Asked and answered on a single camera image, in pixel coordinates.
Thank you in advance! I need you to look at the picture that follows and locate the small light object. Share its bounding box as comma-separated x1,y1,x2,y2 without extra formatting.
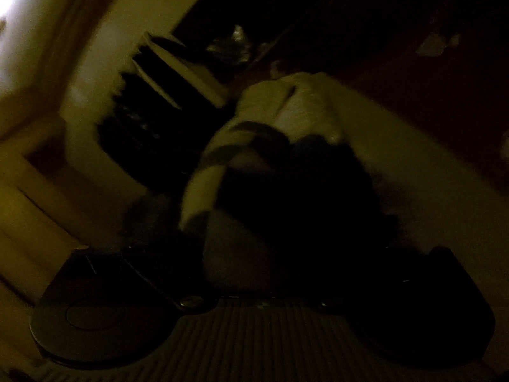
415,32,462,57

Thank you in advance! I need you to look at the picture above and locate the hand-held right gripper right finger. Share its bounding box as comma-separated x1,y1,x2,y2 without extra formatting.
318,246,468,313

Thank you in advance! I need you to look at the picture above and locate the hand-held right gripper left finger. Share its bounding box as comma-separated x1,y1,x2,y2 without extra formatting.
71,246,217,316

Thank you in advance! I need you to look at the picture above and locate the black and white checkered cloth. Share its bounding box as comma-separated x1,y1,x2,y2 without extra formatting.
119,72,398,293

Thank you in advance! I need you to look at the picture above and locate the light leaf-print bedding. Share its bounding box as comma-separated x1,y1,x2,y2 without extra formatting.
338,83,509,301

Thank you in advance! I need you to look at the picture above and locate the dark slatted object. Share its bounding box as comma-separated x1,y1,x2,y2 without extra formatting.
95,32,239,194

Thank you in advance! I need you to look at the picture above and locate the wooden furniture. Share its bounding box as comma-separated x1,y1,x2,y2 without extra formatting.
0,117,134,307

